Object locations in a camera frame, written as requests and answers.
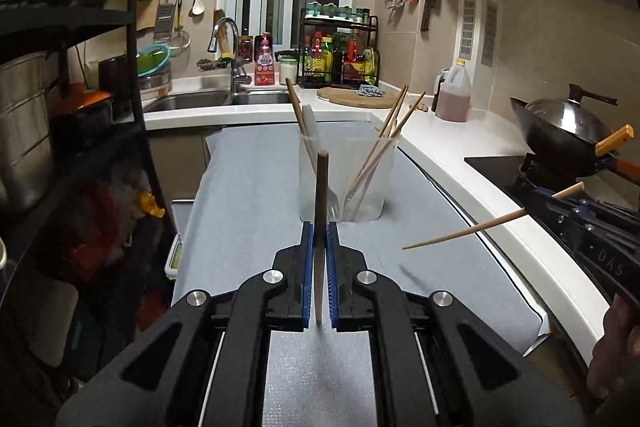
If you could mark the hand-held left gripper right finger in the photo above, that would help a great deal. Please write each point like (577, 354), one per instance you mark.
(333, 272)

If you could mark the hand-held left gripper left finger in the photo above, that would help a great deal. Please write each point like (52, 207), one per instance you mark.
(306, 272)

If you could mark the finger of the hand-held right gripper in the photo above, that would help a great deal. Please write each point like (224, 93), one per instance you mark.
(560, 214)

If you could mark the clear plastic container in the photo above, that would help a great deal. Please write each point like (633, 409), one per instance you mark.
(387, 207)

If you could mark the person's right hand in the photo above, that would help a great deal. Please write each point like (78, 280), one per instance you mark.
(617, 347)

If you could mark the black gas stove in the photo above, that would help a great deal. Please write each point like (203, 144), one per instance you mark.
(500, 172)

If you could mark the black wok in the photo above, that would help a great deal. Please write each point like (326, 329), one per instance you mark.
(565, 127)

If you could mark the grey table mat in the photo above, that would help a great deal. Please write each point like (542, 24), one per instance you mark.
(250, 187)

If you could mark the cooking oil jug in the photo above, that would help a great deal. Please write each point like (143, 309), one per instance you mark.
(452, 99)

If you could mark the yellow toy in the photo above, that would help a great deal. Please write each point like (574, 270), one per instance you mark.
(150, 204)

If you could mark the round wooden cutting board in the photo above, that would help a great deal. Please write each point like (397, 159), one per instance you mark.
(340, 98)

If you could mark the blue scrubbing cloth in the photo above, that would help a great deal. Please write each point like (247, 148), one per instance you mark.
(371, 91)

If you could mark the steel sink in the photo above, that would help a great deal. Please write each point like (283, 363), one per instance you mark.
(200, 101)

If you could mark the white jar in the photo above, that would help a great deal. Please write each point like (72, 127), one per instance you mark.
(288, 69)

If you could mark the red dish soap bottle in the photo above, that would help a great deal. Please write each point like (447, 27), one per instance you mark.
(265, 62)

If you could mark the row of sauce bottles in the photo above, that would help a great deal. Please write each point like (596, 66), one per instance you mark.
(355, 57)

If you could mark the black spice rack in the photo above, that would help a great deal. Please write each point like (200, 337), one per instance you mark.
(376, 52)

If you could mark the chrome kitchen faucet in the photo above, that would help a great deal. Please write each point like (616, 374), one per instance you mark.
(234, 57)

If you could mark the glass jar with red contents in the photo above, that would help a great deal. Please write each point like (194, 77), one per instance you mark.
(245, 49)

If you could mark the steel basin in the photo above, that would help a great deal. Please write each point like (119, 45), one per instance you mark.
(155, 83)

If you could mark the hanging kitchen knife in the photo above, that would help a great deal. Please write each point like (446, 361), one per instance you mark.
(429, 2)

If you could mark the row of green spice jars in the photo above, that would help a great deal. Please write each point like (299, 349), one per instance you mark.
(330, 11)

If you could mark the green plastic basin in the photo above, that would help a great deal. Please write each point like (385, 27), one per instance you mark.
(152, 59)

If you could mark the metal strainer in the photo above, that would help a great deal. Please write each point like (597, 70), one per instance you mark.
(181, 39)

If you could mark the black mug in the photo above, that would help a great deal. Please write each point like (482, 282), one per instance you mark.
(114, 87)

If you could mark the black pot with orange lid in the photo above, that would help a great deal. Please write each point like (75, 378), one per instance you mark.
(82, 112)

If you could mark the black storage shelf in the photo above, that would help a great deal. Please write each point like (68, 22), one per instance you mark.
(132, 57)

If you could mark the metal grater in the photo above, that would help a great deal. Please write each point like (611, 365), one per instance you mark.
(165, 19)

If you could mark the large steel container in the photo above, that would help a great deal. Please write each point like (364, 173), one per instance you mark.
(22, 132)

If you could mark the wall vent grille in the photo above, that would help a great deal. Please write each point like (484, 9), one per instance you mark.
(490, 34)
(468, 27)

